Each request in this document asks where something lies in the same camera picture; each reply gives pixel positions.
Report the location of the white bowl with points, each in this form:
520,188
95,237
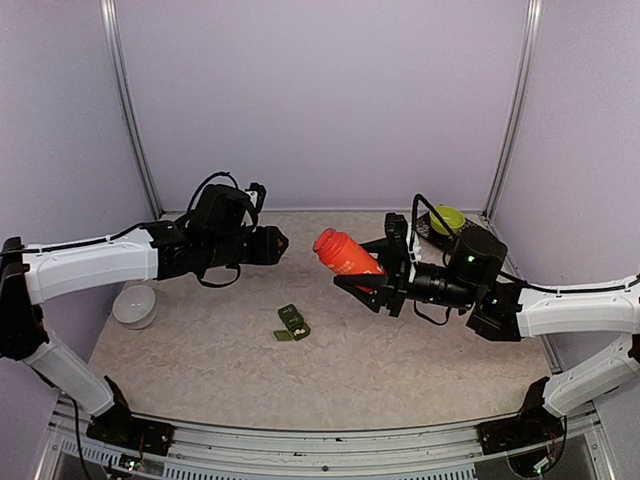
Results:
135,307

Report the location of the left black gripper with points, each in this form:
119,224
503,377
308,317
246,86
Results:
268,252

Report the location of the right aluminium frame post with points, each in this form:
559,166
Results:
517,106

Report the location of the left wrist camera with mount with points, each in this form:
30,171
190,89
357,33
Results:
257,193

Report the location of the left aluminium frame post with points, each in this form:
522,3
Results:
110,22

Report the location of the lime green bowl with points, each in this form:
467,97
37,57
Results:
446,220

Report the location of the green weekly pill organizer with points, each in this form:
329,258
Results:
292,319

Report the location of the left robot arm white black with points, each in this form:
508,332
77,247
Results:
221,229

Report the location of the front aluminium rail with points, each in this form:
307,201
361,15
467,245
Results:
206,451

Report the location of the orange pill bottle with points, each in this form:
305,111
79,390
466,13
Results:
344,256

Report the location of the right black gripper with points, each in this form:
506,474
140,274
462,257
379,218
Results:
392,286

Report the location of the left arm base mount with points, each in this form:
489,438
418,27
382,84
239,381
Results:
132,433

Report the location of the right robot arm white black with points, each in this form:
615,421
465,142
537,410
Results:
510,310

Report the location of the black patterned square plate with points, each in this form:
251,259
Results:
442,242

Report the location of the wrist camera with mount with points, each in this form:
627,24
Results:
257,193
398,236

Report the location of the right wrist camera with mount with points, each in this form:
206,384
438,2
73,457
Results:
398,236

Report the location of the aluminium frame post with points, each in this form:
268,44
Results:
517,106
110,22

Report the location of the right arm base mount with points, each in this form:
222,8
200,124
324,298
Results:
518,432

